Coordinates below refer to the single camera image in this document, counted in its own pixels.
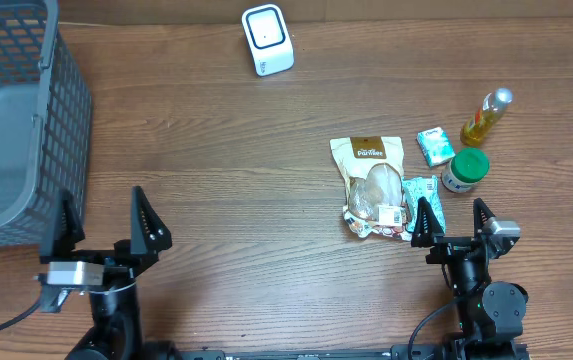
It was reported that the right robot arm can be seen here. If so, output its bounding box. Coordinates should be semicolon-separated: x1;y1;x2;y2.
404;197;530;360

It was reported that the teal snack packet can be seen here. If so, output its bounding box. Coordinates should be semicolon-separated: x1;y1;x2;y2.
402;175;446;233

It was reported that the yellow liquid bottle grey cap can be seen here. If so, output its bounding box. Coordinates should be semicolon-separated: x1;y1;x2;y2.
460;88;513;147

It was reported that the white barcode scanner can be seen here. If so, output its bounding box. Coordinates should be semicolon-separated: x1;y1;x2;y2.
241;3;295;77

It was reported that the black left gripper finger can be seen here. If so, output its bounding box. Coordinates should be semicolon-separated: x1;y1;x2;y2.
39;189;85;263
130;186;172;256

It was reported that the brown white snack bag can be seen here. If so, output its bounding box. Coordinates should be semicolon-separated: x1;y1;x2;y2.
329;136;410;241

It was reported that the Kleenex tissue pack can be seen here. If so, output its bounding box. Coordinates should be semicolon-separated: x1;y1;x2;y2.
417;127;456;167

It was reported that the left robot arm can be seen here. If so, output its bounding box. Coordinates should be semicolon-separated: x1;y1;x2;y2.
37;186;181;359

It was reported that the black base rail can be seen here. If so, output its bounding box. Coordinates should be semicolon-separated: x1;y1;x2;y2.
140;342;532;360

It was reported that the green lid white jar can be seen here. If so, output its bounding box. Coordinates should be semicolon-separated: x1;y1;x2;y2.
441;148;490;193

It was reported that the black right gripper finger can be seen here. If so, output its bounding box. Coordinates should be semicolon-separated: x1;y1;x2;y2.
473;198;496;237
411;197;444;248

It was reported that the grey plastic mesh basket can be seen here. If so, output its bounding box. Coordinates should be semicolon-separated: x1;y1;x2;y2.
0;0;93;246

